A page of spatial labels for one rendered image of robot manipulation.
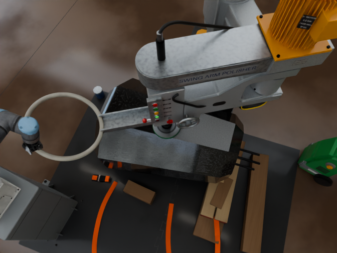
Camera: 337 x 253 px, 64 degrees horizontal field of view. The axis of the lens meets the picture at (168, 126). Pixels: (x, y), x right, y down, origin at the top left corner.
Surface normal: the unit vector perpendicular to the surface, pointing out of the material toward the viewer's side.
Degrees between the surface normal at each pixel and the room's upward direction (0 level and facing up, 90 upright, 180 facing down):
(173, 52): 0
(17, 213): 0
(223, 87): 40
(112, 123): 2
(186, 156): 45
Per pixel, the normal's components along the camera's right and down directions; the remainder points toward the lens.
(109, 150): -0.20, 0.36
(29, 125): 0.43, -0.40
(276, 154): -0.03, -0.39
